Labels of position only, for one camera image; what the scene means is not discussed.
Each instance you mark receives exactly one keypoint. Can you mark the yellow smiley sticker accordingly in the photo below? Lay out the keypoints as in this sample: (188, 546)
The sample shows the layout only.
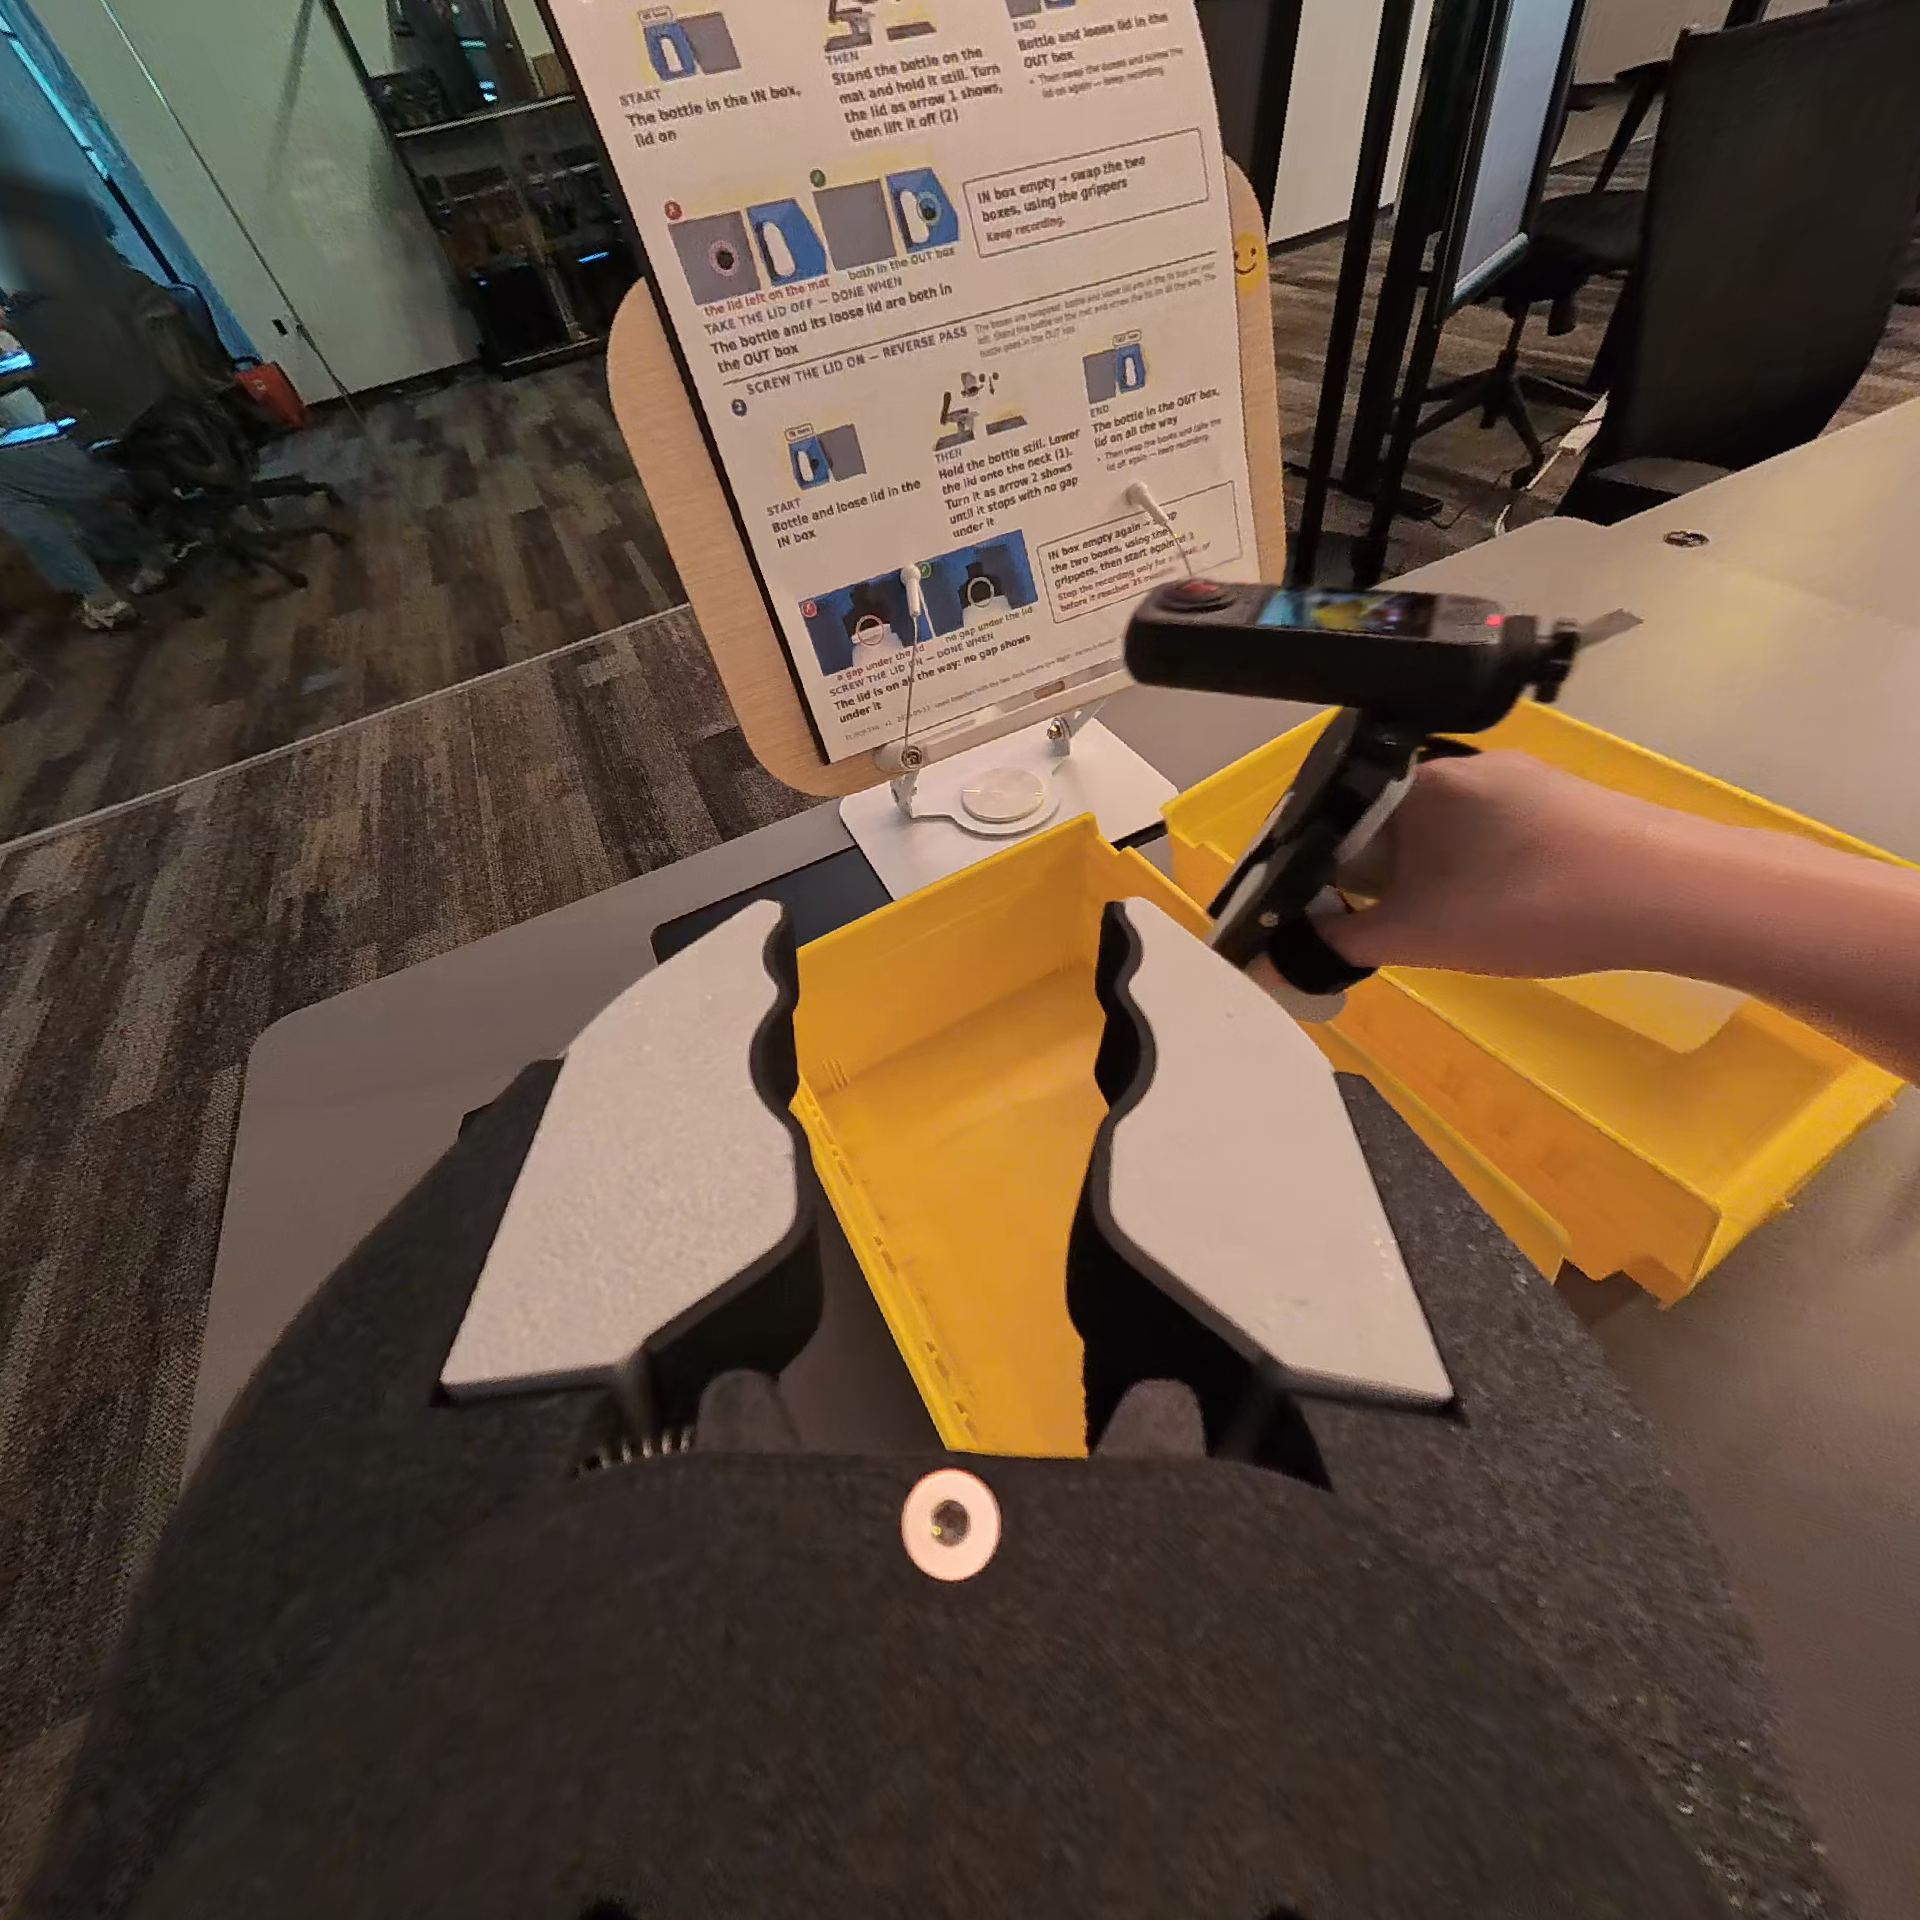
(1251, 256)

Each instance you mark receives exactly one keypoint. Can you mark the metal stand bracket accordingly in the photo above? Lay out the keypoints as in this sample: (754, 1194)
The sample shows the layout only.
(913, 780)

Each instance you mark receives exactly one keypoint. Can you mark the dark glass cabinet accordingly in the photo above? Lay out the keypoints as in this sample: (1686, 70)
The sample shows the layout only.
(511, 227)

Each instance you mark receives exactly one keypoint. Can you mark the yellow plastic bin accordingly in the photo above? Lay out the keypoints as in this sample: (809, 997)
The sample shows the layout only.
(1502, 1111)
(958, 1078)

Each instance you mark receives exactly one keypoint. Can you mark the black panel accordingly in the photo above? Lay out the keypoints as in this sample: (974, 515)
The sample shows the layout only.
(1770, 227)

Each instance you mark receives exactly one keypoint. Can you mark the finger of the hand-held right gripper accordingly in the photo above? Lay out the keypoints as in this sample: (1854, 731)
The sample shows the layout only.
(1258, 884)
(1298, 1011)

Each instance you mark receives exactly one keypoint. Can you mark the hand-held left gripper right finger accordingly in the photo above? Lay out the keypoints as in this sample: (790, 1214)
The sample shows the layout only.
(1258, 1199)

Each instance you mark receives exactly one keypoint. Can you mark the white paper sign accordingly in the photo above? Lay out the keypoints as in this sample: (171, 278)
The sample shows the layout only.
(899, 373)

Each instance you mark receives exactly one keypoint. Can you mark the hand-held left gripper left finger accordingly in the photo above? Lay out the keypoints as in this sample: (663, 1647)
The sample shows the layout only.
(645, 1185)

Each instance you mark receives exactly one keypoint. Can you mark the black framed whiteboard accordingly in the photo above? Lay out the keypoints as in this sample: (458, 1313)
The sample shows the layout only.
(1515, 134)

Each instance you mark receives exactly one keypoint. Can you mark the round white disc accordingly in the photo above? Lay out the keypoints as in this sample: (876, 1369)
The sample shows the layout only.
(998, 796)

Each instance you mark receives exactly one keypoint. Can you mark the person's right forearm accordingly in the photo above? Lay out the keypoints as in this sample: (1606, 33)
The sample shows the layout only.
(1756, 944)

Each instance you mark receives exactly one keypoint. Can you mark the black office chair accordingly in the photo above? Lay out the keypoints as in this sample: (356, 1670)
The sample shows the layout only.
(1576, 241)
(208, 449)

